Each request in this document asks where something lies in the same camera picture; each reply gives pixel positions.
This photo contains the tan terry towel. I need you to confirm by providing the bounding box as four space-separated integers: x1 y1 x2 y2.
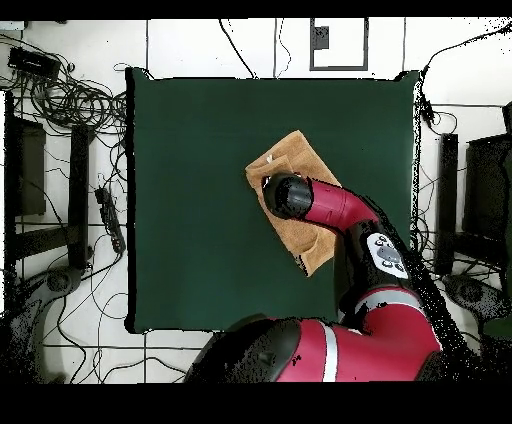
244 129 343 278

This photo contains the black flat panel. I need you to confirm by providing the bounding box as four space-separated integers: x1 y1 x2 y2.
462 133 511 241
3 91 47 217

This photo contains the dark green table cloth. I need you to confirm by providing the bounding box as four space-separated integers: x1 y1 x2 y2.
124 66 421 336

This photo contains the long black power strip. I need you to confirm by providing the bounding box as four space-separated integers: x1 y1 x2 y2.
94 186 127 255

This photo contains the grey stand base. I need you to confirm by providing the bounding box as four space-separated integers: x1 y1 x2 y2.
441 273 512 321
7 265 83 383

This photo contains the black box device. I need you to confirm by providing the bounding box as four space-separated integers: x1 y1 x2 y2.
7 46 62 81

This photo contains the dark green round pad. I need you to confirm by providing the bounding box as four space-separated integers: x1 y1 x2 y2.
481 317 512 341

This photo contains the grey rectangular frame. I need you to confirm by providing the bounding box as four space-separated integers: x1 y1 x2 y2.
308 17 370 72

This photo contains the thick black cable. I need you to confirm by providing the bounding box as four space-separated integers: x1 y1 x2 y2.
218 18 257 79

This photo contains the black upright post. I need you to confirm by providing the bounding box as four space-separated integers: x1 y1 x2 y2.
66 124 95 270
434 132 460 276

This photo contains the tangle of black cables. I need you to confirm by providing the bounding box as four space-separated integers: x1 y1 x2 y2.
0 33 129 137

